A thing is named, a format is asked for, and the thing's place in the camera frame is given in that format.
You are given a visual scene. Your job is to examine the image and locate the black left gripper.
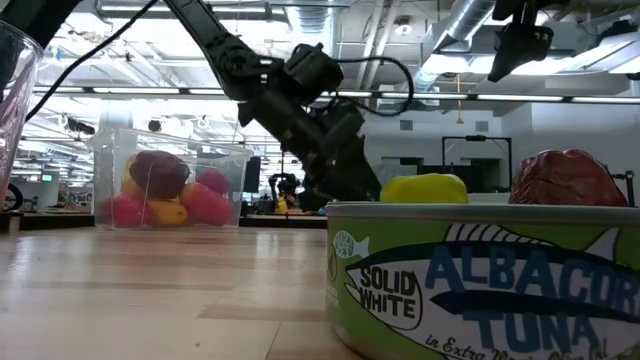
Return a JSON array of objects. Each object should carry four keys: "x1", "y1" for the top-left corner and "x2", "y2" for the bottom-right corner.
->
[{"x1": 299, "y1": 102, "x2": 384, "y2": 202}]

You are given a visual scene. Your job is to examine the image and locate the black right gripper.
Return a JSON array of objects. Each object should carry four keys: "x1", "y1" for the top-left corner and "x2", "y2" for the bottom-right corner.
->
[{"x1": 487, "y1": 0, "x2": 571, "y2": 84}]

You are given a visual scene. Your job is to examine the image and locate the yellow green toy pear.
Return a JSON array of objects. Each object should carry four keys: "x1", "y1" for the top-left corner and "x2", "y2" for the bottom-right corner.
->
[{"x1": 379, "y1": 172, "x2": 470, "y2": 205}]

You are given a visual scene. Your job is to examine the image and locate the small dark red toy plum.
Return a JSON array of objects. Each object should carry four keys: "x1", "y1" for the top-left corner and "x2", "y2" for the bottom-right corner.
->
[{"x1": 197, "y1": 169, "x2": 231, "y2": 196}]

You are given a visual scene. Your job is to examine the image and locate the dark red toy pomegranate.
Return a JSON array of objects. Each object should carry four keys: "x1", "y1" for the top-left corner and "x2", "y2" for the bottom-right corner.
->
[{"x1": 508, "y1": 148, "x2": 630, "y2": 208}]

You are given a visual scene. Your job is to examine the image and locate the orange yellow toy mango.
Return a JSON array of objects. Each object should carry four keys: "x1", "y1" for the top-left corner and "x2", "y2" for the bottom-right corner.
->
[{"x1": 147, "y1": 199, "x2": 189, "y2": 227}]

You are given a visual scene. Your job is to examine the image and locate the dark red toy fruit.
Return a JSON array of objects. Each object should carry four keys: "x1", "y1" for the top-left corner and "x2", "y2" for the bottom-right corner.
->
[{"x1": 129, "y1": 149, "x2": 191, "y2": 200}]

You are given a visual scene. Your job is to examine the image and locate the dark background desk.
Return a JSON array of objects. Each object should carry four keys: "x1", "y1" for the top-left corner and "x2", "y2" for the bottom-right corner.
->
[{"x1": 238, "y1": 213, "x2": 329, "y2": 230}]

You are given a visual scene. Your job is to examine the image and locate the long ceiling light strip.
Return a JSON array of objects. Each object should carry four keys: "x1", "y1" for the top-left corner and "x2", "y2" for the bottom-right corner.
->
[{"x1": 29, "y1": 84, "x2": 640, "y2": 105}]

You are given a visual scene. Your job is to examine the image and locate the black speaker box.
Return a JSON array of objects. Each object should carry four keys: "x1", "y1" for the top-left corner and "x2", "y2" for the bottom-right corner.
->
[{"x1": 243, "y1": 156, "x2": 262, "y2": 194}]

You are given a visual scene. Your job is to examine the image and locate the large clear plastic bin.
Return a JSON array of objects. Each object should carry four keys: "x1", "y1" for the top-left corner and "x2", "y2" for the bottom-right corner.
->
[{"x1": 85, "y1": 128, "x2": 254, "y2": 231}]

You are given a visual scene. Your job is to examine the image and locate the green label tuna can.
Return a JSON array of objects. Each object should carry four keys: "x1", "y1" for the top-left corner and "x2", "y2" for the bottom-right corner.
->
[{"x1": 324, "y1": 202, "x2": 640, "y2": 360}]

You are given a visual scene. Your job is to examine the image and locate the clear plastic container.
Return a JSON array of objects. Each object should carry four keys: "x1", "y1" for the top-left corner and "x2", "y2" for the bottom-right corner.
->
[{"x1": 0, "y1": 19, "x2": 45, "y2": 204}]

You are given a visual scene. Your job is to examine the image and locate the silver ventilation duct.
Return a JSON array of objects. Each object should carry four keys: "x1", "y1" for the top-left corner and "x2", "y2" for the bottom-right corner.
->
[
  {"x1": 414, "y1": 0, "x2": 497, "y2": 94},
  {"x1": 287, "y1": 4, "x2": 337, "y2": 46}
]

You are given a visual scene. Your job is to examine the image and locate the yellow hanging pendant cord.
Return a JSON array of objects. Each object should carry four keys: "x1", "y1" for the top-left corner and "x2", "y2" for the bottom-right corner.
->
[{"x1": 454, "y1": 73, "x2": 465, "y2": 125}]

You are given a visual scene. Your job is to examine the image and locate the black background rig frame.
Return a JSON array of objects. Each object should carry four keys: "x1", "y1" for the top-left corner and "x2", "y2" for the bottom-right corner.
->
[{"x1": 441, "y1": 134, "x2": 514, "y2": 192}]

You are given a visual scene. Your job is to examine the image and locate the black left camera cable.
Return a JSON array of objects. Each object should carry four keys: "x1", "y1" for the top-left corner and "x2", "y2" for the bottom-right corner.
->
[{"x1": 319, "y1": 55, "x2": 415, "y2": 117}]

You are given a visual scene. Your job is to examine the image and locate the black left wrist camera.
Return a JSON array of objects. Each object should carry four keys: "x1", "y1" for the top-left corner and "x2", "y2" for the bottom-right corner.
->
[{"x1": 283, "y1": 42, "x2": 346, "y2": 107}]

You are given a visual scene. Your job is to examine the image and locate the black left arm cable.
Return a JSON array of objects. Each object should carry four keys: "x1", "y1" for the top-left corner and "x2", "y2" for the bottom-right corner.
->
[{"x1": 24, "y1": 0, "x2": 160, "y2": 123}]

